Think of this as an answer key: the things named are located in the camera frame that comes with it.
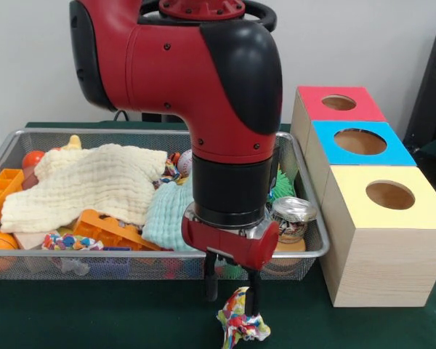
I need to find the green spiky ball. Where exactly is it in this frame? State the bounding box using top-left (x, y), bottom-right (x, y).
top-left (267, 167), bottom-right (296, 201)

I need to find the white baseball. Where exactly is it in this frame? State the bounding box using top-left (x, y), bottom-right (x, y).
top-left (177, 148), bottom-right (194, 178)

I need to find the silver mesh bin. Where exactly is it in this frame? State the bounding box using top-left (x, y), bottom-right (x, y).
top-left (0, 127), bottom-right (331, 281)

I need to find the dark green table cloth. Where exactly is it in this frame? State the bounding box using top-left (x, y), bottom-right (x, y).
top-left (0, 121), bottom-right (436, 349)

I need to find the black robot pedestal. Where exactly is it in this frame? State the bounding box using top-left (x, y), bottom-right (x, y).
top-left (137, 0), bottom-right (278, 124)

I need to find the orange plastic grid tray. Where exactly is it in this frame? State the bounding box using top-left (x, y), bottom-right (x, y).
top-left (0, 168), bottom-right (25, 233)

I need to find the wooden three-hole box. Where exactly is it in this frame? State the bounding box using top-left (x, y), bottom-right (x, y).
top-left (289, 86), bottom-right (436, 308)

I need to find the orange plastic toy block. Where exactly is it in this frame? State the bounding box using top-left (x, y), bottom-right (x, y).
top-left (72, 208), bottom-right (161, 252)

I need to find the mint green muslin cloth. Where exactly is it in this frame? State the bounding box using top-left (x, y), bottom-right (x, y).
top-left (141, 180), bottom-right (195, 253)

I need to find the crushed drink can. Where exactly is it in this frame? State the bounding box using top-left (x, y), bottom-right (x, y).
top-left (270, 196), bottom-right (318, 244)

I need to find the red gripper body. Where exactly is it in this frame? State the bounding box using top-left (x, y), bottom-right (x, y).
top-left (181, 209), bottom-right (280, 272)

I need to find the cream muslin cloth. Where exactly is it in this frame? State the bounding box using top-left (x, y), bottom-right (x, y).
top-left (0, 143), bottom-right (168, 234)

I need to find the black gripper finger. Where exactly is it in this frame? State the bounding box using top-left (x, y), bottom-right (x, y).
top-left (245, 268), bottom-right (262, 318)
top-left (203, 250), bottom-right (219, 302)

